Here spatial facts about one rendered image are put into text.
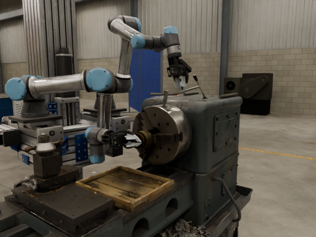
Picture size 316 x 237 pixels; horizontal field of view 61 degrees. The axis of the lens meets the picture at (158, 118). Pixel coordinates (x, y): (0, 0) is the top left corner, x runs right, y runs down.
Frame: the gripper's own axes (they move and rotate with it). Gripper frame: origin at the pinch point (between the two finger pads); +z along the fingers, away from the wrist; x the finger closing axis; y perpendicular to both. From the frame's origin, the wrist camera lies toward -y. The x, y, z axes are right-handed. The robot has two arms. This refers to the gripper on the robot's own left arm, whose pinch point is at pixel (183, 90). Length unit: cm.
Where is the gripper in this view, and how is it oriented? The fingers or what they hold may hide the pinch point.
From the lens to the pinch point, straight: 149.4
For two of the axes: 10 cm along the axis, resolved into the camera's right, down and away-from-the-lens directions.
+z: 1.9, 9.8, 0.1
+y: -6.0, 1.2, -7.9
